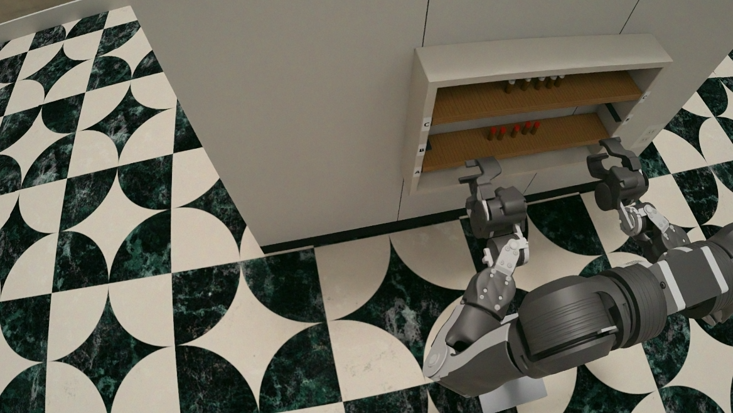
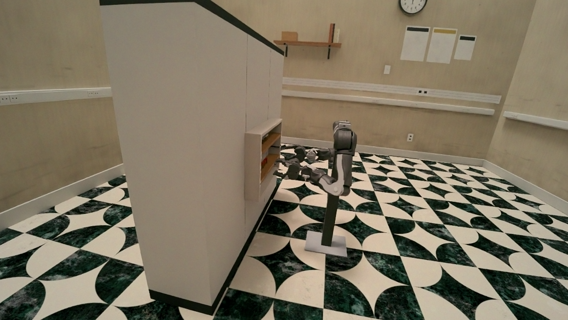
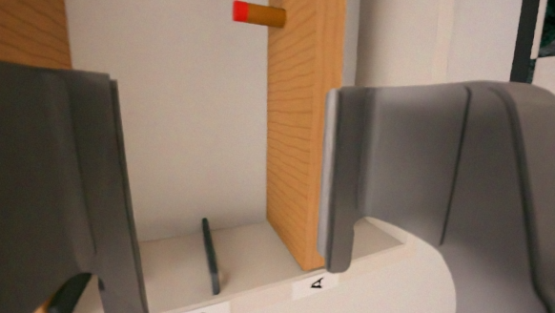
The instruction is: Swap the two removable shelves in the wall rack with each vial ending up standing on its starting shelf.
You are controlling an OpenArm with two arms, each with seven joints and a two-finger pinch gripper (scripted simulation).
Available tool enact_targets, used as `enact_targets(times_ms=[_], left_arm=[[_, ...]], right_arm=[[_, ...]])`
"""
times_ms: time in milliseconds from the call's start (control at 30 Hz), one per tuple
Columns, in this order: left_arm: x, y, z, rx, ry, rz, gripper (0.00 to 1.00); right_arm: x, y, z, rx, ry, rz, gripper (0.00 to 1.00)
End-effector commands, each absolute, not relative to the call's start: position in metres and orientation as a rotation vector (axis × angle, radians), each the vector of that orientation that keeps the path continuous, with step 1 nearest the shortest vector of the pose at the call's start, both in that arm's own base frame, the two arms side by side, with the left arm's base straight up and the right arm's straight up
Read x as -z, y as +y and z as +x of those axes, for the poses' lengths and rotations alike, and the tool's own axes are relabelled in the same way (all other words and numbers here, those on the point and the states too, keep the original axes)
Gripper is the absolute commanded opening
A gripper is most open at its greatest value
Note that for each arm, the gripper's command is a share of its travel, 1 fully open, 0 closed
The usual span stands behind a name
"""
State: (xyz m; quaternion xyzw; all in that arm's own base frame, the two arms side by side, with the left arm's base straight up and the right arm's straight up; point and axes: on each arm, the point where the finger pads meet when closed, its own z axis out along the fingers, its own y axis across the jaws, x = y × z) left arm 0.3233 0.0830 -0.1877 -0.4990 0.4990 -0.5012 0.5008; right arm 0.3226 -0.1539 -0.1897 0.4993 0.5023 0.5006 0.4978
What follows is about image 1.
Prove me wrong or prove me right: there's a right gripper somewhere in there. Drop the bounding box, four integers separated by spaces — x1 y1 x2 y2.
586 137 649 232

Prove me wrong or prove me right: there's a beige wall rack case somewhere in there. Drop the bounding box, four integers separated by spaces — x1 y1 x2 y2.
400 33 673 196

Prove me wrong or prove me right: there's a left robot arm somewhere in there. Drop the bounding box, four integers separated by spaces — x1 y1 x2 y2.
422 232 685 398

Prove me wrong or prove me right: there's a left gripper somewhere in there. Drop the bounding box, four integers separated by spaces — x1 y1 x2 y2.
458 156 527 239

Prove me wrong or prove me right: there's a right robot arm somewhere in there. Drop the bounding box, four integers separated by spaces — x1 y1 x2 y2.
619 202 733 326

